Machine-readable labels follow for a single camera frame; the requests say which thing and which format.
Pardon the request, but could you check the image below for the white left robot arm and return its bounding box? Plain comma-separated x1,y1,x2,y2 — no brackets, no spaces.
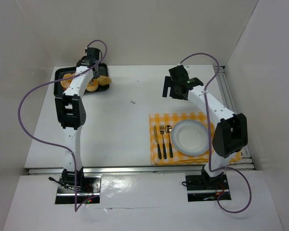
55,48,101,188

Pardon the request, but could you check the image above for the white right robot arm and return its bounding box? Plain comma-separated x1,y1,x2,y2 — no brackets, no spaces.
162,65,248,185

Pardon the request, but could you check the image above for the small oval bread roll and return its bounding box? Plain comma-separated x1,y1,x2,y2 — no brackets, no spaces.
96,76,112,86

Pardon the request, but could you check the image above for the round donut bread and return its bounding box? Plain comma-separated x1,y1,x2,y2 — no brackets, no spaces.
86,81,99,92

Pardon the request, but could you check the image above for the orange fluted cake bread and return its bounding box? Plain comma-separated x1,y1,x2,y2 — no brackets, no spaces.
60,73,75,90

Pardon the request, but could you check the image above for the black baking tray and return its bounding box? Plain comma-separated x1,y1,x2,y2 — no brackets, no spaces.
53,63,110,96

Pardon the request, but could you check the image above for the yellow checkered cloth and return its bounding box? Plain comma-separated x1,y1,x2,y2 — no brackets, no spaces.
148,112,243,166

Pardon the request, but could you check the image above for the white blue-rimmed plate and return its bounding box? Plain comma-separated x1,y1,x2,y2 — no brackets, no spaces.
171,119,209,156

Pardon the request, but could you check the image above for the gold spoon black handle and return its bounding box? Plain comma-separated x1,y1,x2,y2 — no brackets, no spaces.
165,125,173,158

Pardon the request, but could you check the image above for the gold fork black handle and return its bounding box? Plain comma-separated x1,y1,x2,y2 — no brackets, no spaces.
159,124,167,159

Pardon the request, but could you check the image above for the gold knife black handle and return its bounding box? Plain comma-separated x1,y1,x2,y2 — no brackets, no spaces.
154,125,162,159

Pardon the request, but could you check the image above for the aluminium rail front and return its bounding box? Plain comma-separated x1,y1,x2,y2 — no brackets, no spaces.
28,166,202,175

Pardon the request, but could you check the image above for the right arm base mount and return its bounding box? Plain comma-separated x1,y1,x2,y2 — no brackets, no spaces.
182,174,231,202

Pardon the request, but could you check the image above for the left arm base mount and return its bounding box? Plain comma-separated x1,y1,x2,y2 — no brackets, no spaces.
48,174,102,205

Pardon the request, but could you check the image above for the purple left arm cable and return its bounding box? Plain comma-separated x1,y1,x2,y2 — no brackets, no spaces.
18,39,108,213

